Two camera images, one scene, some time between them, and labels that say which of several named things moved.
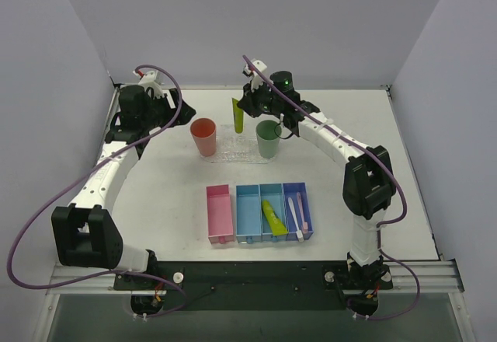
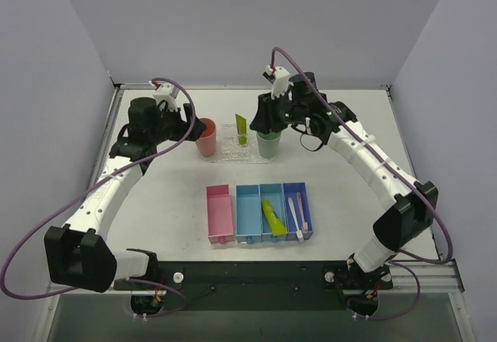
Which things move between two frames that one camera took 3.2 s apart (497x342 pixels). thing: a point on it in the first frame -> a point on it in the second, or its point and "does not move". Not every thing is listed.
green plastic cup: x=268 y=143 does not move
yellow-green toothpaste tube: x=276 y=226 does not move
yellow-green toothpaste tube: x=238 y=116 -> x=241 y=129
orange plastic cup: x=203 y=131 does not move
